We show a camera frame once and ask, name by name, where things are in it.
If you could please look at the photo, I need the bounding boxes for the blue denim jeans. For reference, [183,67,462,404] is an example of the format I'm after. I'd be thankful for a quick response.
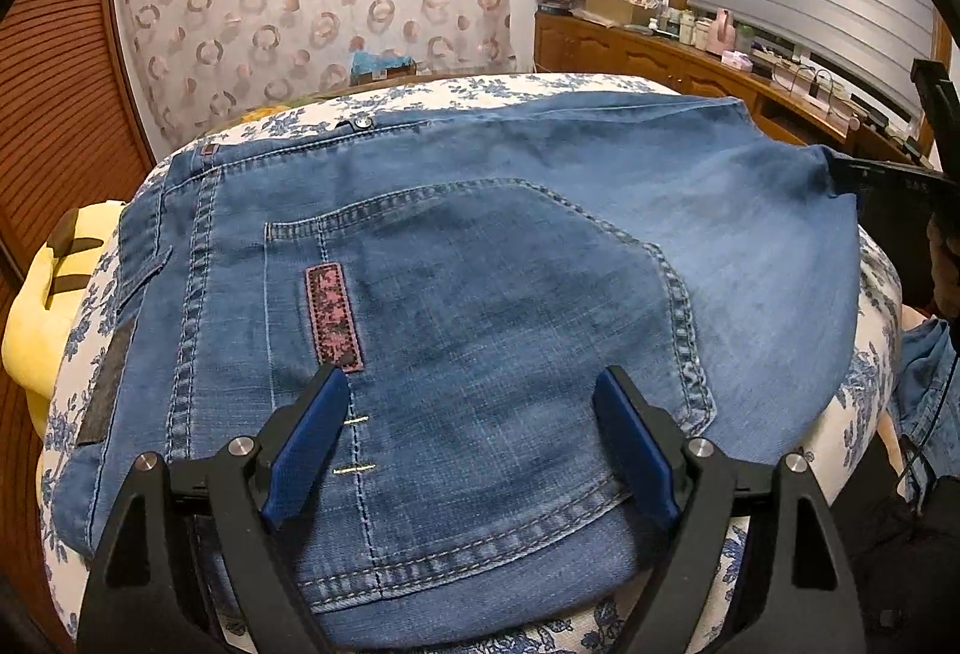
[52,94,859,649]

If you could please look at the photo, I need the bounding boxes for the person right hand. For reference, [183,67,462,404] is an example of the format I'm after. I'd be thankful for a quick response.
[928,215,960,321]

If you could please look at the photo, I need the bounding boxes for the wooden sideboard cabinet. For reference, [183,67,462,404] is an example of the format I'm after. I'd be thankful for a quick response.
[534,12,910,163]

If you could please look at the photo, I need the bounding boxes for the pink bottle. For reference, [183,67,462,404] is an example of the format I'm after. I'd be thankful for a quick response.
[706,9,737,56]

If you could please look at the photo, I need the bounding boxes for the yellow plush toy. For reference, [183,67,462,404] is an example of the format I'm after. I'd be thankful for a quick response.
[0,199,129,438]

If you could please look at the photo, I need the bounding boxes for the stack of papers and box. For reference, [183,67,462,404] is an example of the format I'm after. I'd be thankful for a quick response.
[536,0,664,27]

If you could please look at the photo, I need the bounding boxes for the brown louvered wardrobe door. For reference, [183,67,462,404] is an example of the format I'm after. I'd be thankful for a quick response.
[2,0,155,274]

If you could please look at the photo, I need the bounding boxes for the cardboard box with blue cloth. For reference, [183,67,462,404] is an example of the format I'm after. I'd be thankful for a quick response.
[350,51,418,87]

